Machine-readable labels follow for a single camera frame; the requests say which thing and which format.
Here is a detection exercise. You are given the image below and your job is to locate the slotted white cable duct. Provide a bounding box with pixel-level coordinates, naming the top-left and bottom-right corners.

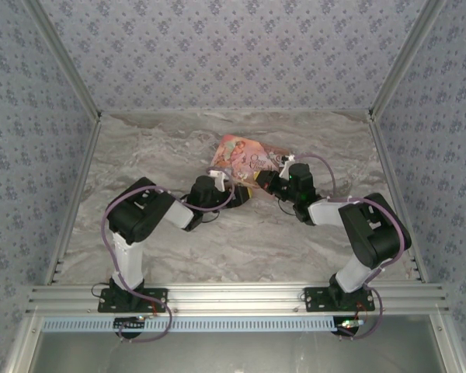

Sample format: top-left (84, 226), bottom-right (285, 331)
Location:
top-left (41, 315), bottom-right (337, 333)

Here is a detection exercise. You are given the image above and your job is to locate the small controller board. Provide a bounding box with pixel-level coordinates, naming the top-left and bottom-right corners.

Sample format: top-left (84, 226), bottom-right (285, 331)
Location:
top-left (336, 318), bottom-right (364, 336)
top-left (114, 316), bottom-right (145, 332)

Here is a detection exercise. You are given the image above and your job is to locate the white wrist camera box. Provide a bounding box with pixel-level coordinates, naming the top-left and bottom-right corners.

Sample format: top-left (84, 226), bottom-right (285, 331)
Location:
top-left (207, 167), bottom-right (228, 192)
top-left (278, 154), bottom-right (296, 180)

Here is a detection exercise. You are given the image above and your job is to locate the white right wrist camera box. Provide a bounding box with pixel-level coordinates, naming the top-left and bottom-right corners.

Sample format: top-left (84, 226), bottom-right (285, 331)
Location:
top-left (278, 154), bottom-right (296, 180)

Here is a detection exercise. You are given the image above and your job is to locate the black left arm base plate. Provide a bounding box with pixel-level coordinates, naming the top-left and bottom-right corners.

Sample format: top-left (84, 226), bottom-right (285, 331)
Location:
top-left (96, 287), bottom-right (169, 314)

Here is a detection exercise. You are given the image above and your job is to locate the pink floral book-shaped box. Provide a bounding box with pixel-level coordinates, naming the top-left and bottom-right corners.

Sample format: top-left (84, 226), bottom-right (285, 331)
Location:
top-left (208, 134), bottom-right (296, 195)

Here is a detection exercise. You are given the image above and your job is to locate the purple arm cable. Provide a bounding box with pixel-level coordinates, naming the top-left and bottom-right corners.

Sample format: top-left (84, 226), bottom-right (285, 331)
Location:
top-left (293, 152), bottom-right (409, 342)
top-left (102, 170), bottom-right (236, 343)

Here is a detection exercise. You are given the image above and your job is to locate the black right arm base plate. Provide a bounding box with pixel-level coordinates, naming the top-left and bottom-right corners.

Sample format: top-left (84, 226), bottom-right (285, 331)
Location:
top-left (303, 286), bottom-right (376, 312)

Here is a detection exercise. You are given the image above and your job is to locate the aluminium side rail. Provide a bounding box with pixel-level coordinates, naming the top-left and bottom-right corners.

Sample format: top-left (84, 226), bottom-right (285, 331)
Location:
top-left (44, 116), bottom-right (102, 287)
top-left (368, 116), bottom-right (428, 283)

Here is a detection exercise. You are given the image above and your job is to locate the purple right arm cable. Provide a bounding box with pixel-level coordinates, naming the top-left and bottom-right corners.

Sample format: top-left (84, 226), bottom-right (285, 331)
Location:
top-left (293, 152), bottom-right (409, 342)

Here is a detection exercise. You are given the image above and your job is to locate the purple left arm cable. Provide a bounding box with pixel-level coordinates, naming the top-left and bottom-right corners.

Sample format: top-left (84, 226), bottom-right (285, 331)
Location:
top-left (102, 170), bottom-right (236, 343)

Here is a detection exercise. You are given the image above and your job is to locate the long aluminium frame rail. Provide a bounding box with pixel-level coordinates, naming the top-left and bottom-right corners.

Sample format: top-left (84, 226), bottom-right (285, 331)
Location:
top-left (26, 283), bottom-right (450, 314)

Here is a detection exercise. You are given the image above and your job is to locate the grey metal panel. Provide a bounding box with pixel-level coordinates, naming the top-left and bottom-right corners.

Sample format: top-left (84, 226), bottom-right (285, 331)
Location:
top-left (34, 329), bottom-right (443, 373)

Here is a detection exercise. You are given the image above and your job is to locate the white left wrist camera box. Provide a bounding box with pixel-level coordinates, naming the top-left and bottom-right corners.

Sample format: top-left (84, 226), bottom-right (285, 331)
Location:
top-left (207, 167), bottom-right (228, 192)

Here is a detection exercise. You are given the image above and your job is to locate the aluminium frame post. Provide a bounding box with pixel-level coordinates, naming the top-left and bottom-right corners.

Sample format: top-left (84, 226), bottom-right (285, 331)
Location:
top-left (25, 0), bottom-right (103, 120)
top-left (367, 0), bottom-right (447, 120)

